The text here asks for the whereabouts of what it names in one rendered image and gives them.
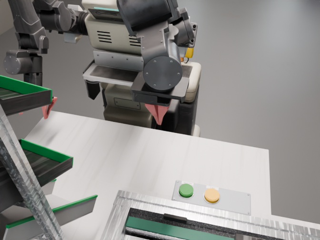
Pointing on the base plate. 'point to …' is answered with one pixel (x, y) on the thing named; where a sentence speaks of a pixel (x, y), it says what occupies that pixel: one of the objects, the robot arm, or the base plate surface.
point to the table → (154, 157)
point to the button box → (227, 204)
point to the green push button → (186, 190)
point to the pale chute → (65, 205)
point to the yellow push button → (211, 195)
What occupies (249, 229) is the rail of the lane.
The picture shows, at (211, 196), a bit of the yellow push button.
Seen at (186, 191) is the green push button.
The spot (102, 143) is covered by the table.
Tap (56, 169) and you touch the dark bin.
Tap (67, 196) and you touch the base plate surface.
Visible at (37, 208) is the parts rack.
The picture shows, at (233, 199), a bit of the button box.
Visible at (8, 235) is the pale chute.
